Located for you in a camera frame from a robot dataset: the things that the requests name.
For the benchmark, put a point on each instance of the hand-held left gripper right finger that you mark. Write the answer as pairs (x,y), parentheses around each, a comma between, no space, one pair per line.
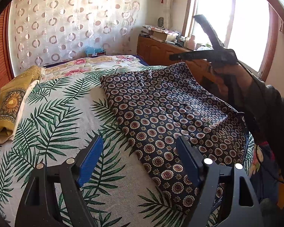
(187,153)

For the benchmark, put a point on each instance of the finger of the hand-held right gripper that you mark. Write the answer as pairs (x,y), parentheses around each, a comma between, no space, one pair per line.
(207,28)
(191,55)

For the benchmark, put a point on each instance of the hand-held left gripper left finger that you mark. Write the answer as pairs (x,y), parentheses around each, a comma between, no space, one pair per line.
(90,160)

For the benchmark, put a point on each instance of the navy medallion-print garment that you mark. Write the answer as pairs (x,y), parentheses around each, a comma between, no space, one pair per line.
(170,113)

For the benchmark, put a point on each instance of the person's right forearm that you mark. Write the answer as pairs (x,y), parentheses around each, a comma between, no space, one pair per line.
(269,118)

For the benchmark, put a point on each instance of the person's right hand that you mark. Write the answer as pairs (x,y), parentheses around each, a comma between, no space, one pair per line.
(239,78)

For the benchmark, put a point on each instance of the pink jar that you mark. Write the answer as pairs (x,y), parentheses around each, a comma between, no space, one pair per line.
(190,42)

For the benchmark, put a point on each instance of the wooden cabinet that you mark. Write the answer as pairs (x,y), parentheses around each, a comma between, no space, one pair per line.
(161,52)

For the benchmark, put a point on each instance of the cardboard box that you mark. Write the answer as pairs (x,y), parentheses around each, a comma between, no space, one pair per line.
(164,36)

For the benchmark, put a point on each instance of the window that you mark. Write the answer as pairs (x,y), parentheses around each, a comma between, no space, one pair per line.
(246,23)

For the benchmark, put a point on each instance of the floral cloth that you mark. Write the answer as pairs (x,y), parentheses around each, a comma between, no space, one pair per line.
(161,29)

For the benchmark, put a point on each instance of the leaf-print bedsheet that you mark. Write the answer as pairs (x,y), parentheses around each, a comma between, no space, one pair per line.
(61,127)

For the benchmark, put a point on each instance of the grey round ornament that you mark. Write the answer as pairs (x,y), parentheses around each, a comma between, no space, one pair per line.
(161,22)

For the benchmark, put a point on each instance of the beige window curtain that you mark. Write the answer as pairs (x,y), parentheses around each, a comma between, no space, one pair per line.
(166,2)

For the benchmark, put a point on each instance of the floral quilt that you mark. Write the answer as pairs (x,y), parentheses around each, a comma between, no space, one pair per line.
(90,63)

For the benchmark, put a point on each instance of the blue box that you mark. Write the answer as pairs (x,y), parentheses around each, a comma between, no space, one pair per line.
(94,51)

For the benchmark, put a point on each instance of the yellow sunflower-print cloth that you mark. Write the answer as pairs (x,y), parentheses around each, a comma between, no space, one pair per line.
(11,99)

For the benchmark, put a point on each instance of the sheer circle-pattern curtain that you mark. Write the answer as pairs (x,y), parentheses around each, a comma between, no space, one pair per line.
(73,23)

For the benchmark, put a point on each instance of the wooden louvred door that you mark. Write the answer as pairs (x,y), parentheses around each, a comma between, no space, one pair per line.
(0,59)

